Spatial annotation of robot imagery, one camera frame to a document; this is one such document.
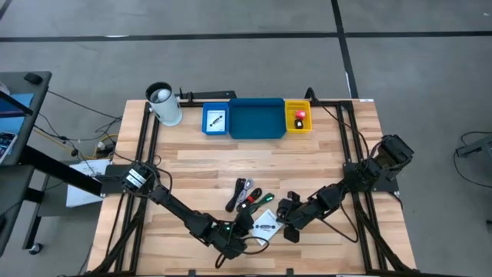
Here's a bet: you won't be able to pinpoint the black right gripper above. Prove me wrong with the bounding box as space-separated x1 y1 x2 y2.
276 192 321 229

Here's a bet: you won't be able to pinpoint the green black braided cable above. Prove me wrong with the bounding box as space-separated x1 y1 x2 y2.
244 192 276 217

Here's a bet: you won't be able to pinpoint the white product box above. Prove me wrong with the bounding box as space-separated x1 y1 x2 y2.
206 109 227 133
251 219 284 247

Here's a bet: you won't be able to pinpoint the black cable with red band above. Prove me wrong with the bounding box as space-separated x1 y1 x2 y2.
235 187 264 214

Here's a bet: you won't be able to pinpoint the large teal plastic bin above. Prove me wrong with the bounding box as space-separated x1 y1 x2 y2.
228 97 288 140

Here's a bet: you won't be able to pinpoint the small yellow perforated basket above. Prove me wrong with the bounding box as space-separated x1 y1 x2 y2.
284 99 314 135

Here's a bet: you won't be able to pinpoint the small blue perforated basket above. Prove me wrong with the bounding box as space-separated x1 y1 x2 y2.
201 102 231 136

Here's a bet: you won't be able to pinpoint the white cylindrical cup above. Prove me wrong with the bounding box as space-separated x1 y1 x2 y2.
145 81 184 127

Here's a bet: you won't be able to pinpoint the white paper sheets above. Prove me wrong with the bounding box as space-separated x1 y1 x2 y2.
65 159 113 209

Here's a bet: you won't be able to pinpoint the black cart stand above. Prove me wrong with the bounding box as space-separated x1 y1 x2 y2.
0 145 104 257

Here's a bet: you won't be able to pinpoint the grey stand foot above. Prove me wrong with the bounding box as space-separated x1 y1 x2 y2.
455 132 492 159

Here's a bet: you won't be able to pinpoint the grey side cart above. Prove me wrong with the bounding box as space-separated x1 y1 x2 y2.
0 70 53 167

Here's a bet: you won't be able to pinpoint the small colourful tablet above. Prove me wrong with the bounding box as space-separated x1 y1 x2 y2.
0 132 19 165

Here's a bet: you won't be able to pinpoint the blue display screen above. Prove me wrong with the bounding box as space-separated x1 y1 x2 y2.
0 92 35 135

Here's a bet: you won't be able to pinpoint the black computer mouse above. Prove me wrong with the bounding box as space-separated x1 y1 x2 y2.
23 72 45 85

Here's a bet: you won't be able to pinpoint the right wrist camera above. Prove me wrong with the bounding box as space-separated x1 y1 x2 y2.
283 226 301 245

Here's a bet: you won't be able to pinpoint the black bracket bar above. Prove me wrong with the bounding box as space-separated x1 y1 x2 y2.
178 87 238 102

